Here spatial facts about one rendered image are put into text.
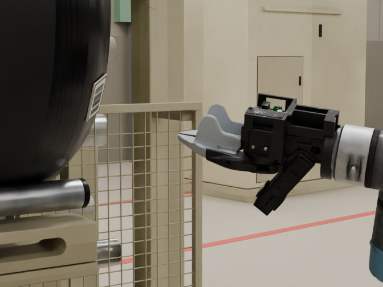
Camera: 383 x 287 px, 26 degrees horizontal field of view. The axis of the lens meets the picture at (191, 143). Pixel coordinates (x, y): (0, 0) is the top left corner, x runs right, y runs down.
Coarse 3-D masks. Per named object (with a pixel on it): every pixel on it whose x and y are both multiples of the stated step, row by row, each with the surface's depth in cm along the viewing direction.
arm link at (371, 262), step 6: (378, 198) 105; (378, 204) 104; (378, 210) 104; (378, 216) 104; (378, 222) 104; (378, 228) 104; (372, 234) 107; (378, 234) 104; (372, 240) 106; (378, 240) 105; (372, 246) 106; (378, 246) 105; (372, 252) 106; (378, 252) 105; (372, 258) 106; (378, 258) 105; (372, 264) 106; (378, 264) 105; (372, 270) 106; (378, 270) 105; (378, 276) 106
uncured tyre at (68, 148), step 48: (0, 0) 100; (48, 0) 103; (96, 0) 107; (0, 48) 101; (48, 48) 104; (96, 48) 108; (0, 96) 103; (48, 96) 107; (0, 144) 108; (48, 144) 112
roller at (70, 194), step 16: (0, 192) 115; (16, 192) 116; (32, 192) 117; (48, 192) 118; (64, 192) 119; (80, 192) 120; (0, 208) 114; (16, 208) 116; (32, 208) 117; (48, 208) 119; (64, 208) 120
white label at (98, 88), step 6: (102, 78) 112; (96, 84) 111; (102, 84) 113; (96, 90) 112; (102, 90) 114; (96, 96) 113; (102, 96) 115; (90, 102) 112; (96, 102) 114; (90, 108) 112; (96, 108) 115; (90, 114) 113
